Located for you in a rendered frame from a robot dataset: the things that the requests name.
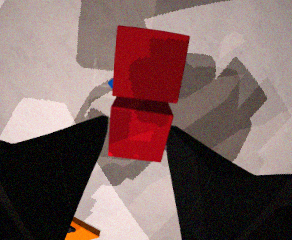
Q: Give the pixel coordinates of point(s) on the red cube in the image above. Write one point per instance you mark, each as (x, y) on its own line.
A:
(149, 64)
(139, 128)

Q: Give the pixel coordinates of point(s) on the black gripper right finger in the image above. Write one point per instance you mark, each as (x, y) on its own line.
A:
(216, 199)

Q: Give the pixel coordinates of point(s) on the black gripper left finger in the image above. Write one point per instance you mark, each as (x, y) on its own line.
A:
(42, 180)

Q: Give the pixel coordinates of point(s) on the blue cube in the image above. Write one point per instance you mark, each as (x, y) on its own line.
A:
(110, 83)

